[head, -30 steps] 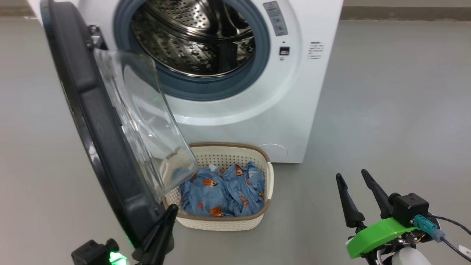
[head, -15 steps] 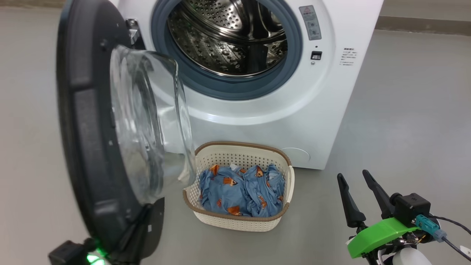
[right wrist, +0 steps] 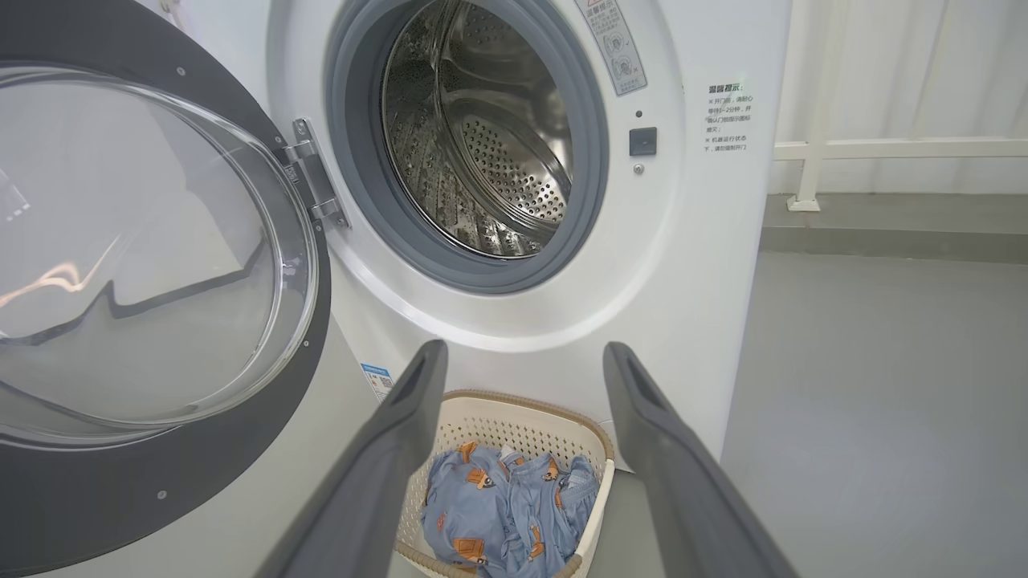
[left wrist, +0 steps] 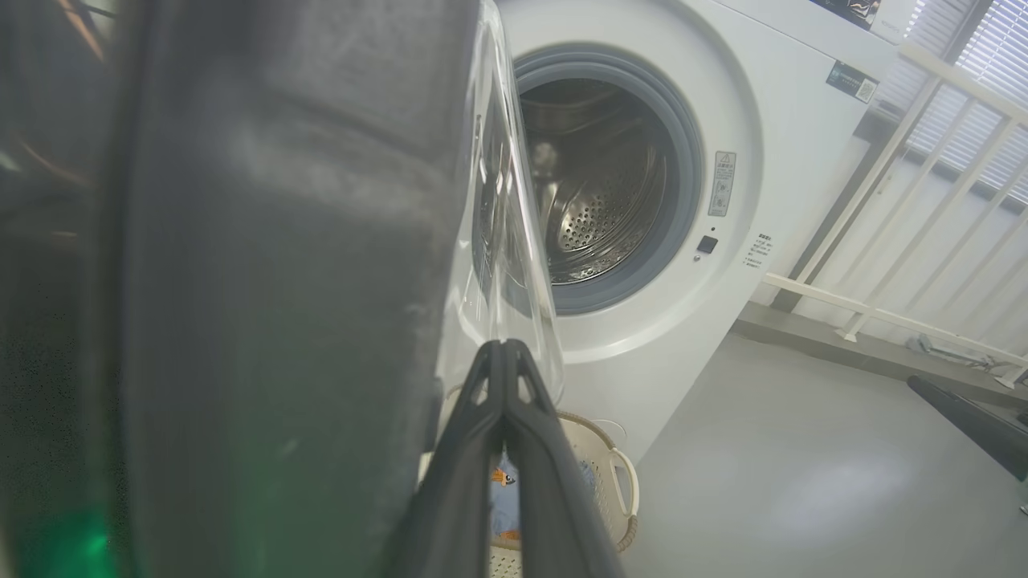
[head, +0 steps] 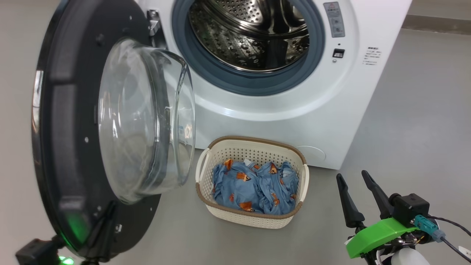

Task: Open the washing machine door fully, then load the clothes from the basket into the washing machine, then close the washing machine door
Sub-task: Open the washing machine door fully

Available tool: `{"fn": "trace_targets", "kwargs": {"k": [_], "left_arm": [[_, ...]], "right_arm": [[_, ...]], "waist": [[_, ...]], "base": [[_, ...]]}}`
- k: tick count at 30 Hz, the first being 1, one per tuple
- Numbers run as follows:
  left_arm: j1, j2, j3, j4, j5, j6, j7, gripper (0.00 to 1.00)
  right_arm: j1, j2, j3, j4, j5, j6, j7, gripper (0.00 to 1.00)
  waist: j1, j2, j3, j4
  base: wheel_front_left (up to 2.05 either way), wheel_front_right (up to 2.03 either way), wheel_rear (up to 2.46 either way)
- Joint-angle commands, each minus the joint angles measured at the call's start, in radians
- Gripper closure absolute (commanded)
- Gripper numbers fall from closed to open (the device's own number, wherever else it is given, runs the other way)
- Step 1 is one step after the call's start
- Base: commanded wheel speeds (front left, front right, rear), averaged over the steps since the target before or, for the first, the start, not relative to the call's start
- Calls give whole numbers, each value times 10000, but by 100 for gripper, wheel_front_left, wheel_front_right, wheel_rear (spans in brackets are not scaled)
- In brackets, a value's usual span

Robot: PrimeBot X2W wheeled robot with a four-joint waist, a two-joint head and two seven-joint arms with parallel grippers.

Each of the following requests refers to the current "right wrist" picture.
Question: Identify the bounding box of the grey warning sticker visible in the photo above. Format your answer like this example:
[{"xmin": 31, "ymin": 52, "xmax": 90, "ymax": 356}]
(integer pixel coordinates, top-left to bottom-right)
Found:
[{"xmin": 574, "ymin": 0, "xmax": 648, "ymax": 97}]

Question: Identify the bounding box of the white metal railing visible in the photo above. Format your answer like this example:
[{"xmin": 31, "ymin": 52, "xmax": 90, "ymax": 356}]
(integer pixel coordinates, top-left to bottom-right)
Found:
[{"xmin": 773, "ymin": 0, "xmax": 1028, "ymax": 213}]

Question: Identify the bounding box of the metal door hinge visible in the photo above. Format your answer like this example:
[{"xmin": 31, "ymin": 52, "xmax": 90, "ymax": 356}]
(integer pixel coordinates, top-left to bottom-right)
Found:
[{"xmin": 279, "ymin": 119, "xmax": 351, "ymax": 230}]

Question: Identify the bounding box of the blue energy label sticker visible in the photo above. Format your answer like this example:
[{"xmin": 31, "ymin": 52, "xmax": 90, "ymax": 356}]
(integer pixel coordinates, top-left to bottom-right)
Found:
[{"xmin": 360, "ymin": 363, "xmax": 395, "ymax": 402}]

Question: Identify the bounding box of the cream perforated laundry basket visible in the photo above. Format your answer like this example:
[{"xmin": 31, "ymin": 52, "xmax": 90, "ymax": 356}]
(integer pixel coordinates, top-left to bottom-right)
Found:
[{"xmin": 394, "ymin": 390, "xmax": 617, "ymax": 578}]

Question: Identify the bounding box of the printed text notice sticker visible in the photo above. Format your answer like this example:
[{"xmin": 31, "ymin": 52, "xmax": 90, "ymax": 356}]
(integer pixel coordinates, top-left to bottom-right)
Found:
[{"xmin": 703, "ymin": 83, "xmax": 756, "ymax": 154}]

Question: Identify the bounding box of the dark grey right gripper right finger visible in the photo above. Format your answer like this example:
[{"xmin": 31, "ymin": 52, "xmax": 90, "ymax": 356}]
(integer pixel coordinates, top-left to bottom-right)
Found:
[{"xmin": 602, "ymin": 342, "xmax": 800, "ymax": 578}]

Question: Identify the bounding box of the stainless steel washer drum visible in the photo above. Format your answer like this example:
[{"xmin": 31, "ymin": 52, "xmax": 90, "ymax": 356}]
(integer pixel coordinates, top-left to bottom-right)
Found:
[{"xmin": 381, "ymin": 0, "xmax": 576, "ymax": 259}]

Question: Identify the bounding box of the white front-load washing machine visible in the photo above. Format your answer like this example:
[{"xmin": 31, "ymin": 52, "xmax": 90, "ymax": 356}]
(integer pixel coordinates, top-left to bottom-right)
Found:
[{"xmin": 32, "ymin": 0, "xmax": 793, "ymax": 578}]

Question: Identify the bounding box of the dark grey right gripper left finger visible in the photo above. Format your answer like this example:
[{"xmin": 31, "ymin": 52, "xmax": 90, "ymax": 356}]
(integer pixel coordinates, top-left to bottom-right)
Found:
[{"xmin": 255, "ymin": 340, "xmax": 449, "ymax": 578}]

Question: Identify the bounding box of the dark round glass washer door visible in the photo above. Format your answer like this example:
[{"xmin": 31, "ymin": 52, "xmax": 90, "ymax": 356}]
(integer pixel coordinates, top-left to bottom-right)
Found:
[{"xmin": 0, "ymin": 0, "xmax": 332, "ymax": 577}]

